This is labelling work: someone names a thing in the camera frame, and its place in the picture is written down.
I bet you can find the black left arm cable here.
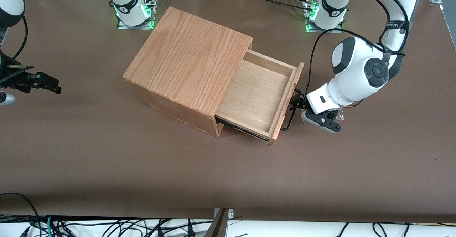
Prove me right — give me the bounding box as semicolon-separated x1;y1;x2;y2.
307;0;411;106

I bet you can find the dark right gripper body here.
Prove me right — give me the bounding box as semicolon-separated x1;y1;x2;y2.
0;50;12;83

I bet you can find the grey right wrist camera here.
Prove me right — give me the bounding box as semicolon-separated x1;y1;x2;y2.
0;92;17;106

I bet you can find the light wooden drawer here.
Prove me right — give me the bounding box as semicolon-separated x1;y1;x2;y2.
215;49;305;147

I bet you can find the light wooden drawer cabinet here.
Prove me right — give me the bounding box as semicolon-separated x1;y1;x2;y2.
123;6;254;138

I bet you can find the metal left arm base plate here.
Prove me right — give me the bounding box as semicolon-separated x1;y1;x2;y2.
305;0;344;34

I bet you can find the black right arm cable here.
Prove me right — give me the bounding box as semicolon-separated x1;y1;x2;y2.
14;15;29;60

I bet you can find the black metal drawer handle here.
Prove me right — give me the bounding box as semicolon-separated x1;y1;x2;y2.
280;87;302;131

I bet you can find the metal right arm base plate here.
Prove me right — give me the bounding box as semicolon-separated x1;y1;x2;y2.
117;0;156;30

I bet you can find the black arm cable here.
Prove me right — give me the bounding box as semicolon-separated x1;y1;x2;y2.
14;15;29;60
307;0;411;106

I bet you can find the black drawer slide rail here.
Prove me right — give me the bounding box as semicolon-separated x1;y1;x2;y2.
215;117;270;142

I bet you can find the metal table edge bracket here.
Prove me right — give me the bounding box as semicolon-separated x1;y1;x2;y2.
204;208;234;237

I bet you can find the long black table cable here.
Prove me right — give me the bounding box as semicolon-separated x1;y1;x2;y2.
249;0;315;11

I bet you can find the black looped floor cable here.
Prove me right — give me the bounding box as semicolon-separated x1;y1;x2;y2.
0;193;41;237

